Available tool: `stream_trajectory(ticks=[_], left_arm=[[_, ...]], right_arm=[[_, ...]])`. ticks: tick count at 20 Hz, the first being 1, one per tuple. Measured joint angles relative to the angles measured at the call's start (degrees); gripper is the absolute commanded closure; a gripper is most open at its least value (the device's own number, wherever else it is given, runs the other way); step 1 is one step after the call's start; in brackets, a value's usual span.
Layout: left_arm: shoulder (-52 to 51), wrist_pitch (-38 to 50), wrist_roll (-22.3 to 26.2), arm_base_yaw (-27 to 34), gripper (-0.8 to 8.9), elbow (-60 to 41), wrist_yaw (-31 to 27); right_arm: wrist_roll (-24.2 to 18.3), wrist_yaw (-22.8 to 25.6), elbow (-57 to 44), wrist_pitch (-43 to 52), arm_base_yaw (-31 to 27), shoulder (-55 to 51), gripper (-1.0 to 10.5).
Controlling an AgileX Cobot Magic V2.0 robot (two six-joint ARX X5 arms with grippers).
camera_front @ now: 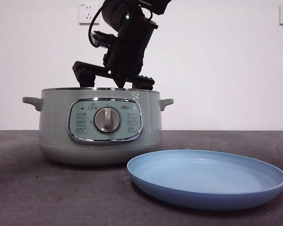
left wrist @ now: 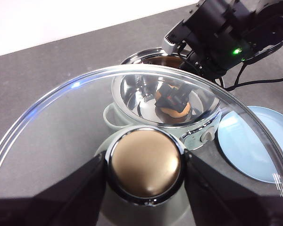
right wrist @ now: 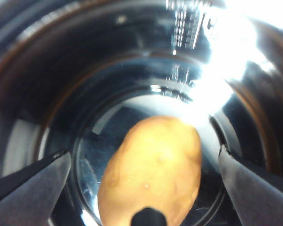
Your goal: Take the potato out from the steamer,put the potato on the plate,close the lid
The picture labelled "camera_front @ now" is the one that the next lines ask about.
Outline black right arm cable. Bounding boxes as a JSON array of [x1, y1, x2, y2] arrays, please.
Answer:
[[87, 3, 109, 49]]

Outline grey round control dial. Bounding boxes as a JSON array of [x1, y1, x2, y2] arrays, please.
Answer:
[[94, 107, 122, 134]]

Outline pale green electric steamer pot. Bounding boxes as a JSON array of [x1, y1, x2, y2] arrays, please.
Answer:
[[22, 87, 174, 165]]

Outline blue round plate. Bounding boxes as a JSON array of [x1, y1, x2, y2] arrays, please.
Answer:
[[126, 149, 283, 211]]

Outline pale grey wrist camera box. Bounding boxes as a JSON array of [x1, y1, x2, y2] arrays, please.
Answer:
[[91, 31, 115, 49]]

